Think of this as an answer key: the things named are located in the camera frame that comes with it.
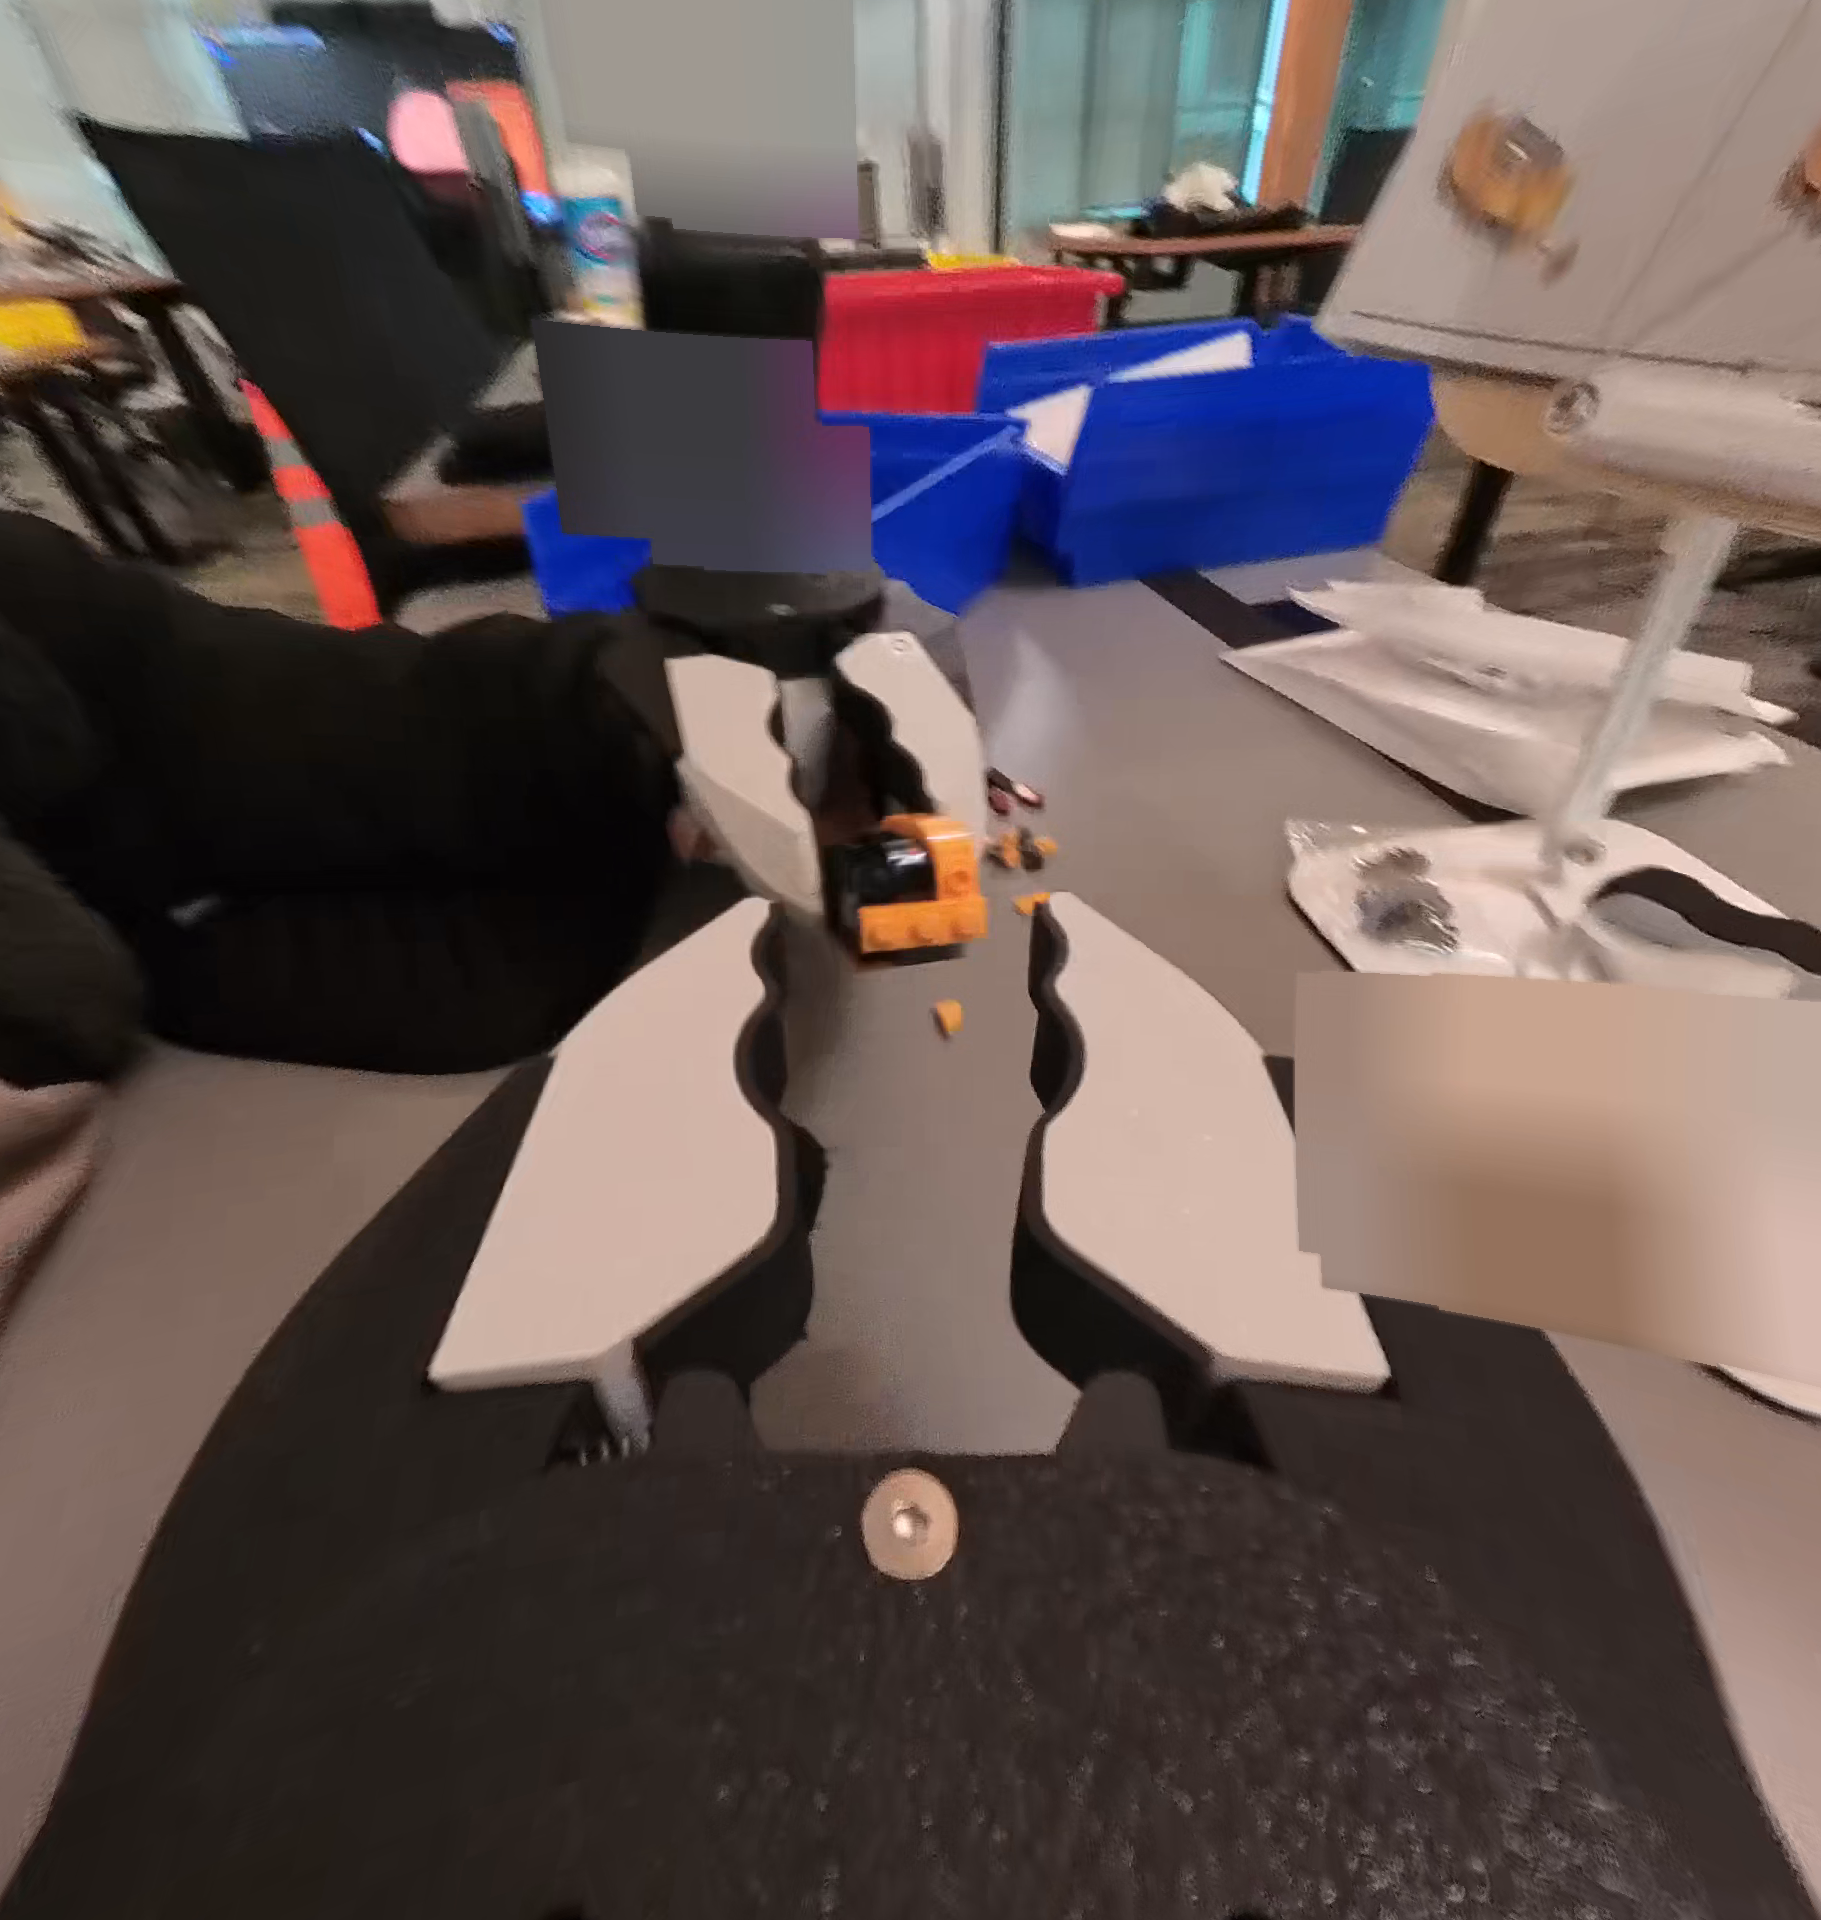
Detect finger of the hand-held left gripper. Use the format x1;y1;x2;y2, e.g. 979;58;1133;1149
666;653;829;920
832;632;991;842

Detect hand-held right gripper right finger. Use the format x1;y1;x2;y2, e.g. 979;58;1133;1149
1014;891;1393;1394

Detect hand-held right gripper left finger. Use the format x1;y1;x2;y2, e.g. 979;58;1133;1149
427;899;793;1454

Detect orange black lego car assembly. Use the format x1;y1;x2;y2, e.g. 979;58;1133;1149
822;810;991;970

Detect pile of loose lego pieces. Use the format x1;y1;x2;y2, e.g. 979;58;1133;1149
983;764;1064;920

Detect lego instruction booklet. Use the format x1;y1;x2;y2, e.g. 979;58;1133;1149
1315;0;1821;377

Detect blue plastic bin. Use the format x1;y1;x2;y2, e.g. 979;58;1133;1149
1014;322;1438;587
521;408;1036;619
976;322;1258;425

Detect red plastic bin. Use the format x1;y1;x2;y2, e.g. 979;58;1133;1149
820;266;1126;414

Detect clear bag of dark pieces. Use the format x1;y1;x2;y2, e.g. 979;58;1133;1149
1286;816;1467;961

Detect white wipes canister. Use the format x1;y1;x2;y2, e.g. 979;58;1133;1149
556;164;645;329

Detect orange striped safety cone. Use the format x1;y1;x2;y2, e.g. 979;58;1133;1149
238;381;386;632

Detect white paper bag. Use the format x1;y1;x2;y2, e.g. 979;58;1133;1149
1223;622;1797;820
1286;576;1753;707

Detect dark partition panel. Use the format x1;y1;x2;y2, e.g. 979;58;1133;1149
76;120;552;602

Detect wooden office desk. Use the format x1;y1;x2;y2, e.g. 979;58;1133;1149
1054;221;1363;323

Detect grey fleece jacket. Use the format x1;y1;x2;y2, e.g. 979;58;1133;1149
0;780;147;1089

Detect wooden pillar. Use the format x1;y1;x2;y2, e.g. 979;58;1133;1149
1272;0;1357;204

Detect black wall screen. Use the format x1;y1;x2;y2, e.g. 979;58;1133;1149
205;13;536;204

